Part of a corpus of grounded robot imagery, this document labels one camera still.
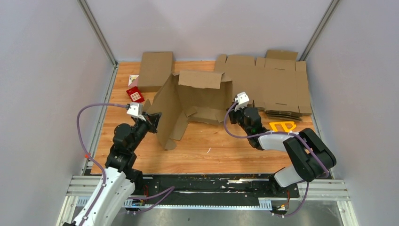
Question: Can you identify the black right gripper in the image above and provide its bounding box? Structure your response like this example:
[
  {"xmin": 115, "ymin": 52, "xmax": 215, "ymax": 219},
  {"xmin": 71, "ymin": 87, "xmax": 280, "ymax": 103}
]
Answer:
[{"xmin": 226, "ymin": 103, "xmax": 250, "ymax": 135}]

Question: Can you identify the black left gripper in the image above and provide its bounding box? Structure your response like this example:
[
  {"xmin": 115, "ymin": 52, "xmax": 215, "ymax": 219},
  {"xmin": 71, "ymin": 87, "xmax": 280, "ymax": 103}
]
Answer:
[{"xmin": 129, "ymin": 111, "xmax": 163, "ymax": 152}]

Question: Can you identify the brown cardboard box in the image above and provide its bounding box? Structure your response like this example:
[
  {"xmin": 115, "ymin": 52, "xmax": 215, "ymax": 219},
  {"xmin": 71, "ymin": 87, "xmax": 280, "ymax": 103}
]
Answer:
[
  {"xmin": 144, "ymin": 70, "xmax": 233, "ymax": 150},
  {"xmin": 138, "ymin": 51, "xmax": 174, "ymax": 92}
]

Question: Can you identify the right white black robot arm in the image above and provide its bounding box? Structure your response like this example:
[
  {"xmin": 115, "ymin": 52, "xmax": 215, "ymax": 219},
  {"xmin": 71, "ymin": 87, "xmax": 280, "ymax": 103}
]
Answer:
[{"xmin": 225, "ymin": 105, "xmax": 336, "ymax": 197}]

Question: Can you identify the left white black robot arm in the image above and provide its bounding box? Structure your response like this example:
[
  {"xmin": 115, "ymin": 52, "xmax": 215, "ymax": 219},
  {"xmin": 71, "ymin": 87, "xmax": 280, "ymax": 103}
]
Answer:
[{"xmin": 69, "ymin": 112, "xmax": 162, "ymax": 226}]

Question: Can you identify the closed brown cardboard box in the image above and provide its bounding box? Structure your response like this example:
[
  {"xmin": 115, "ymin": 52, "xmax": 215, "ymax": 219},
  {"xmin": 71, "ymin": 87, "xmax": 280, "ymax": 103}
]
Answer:
[{"xmin": 138, "ymin": 51, "xmax": 174, "ymax": 92}]

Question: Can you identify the yellow plastic triangle block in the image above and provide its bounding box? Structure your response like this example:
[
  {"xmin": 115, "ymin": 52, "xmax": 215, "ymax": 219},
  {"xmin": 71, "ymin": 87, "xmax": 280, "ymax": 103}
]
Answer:
[{"xmin": 269, "ymin": 121, "xmax": 297, "ymax": 132}]

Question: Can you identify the red plastic window block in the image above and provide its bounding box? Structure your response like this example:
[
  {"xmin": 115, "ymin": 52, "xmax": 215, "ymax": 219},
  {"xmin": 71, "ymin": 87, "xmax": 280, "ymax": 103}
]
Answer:
[{"xmin": 126, "ymin": 86, "xmax": 145, "ymax": 103}]

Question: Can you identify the playing card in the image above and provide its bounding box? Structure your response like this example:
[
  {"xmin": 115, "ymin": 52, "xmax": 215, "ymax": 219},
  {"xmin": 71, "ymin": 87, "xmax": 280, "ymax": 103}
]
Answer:
[{"xmin": 128, "ymin": 75, "xmax": 139, "ymax": 88}]

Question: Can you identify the stack of flat cardboard sheets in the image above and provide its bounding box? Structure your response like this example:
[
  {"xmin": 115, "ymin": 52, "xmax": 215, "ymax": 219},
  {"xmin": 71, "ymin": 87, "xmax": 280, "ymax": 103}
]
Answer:
[{"xmin": 214, "ymin": 49, "xmax": 312, "ymax": 115}]

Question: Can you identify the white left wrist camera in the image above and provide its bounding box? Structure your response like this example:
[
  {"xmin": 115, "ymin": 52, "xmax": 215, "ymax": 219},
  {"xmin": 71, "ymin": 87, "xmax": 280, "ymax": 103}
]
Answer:
[{"xmin": 127, "ymin": 102, "xmax": 145, "ymax": 121}]

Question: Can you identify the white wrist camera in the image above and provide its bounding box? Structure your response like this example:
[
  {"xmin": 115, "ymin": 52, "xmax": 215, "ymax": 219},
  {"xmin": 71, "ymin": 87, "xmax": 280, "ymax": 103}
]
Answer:
[
  {"xmin": 127, "ymin": 102, "xmax": 145, "ymax": 121},
  {"xmin": 234, "ymin": 92, "xmax": 249, "ymax": 111}
]

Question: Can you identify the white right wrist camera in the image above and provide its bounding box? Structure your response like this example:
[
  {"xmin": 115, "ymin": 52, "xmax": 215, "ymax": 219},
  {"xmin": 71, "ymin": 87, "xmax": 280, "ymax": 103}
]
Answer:
[{"xmin": 234, "ymin": 92, "xmax": 249, "ymax": 111}]

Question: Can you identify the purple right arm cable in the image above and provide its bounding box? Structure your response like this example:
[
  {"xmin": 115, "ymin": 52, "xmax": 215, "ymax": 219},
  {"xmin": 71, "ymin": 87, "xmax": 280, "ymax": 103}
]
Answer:
[{"xmin": 223, "ymin": 102, "xmax": 330, "ymax": 218}]

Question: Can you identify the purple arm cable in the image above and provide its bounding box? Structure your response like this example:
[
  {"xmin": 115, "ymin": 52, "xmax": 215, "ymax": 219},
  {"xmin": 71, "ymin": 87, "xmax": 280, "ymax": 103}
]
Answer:
[
  {"xmin": 223, "ymin": 102, "xmax": 330, "ymax": 218},
  {"xmin": 76, "ymin": 103, "xmax": 175, "ymax": 226}
]

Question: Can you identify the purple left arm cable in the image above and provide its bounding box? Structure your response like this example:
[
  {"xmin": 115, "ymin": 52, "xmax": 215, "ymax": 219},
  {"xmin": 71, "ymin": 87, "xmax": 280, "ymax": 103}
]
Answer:
[{"xmin": 76, "ymin": 103, "xmax": 175, "ymax": 226}]

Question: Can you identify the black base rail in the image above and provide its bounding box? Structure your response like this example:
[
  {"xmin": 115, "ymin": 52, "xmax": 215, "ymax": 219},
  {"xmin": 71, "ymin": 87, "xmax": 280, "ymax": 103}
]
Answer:
[{"xmin": 132, "ymin": 174, "xmax": 300, "ymax": 207}]

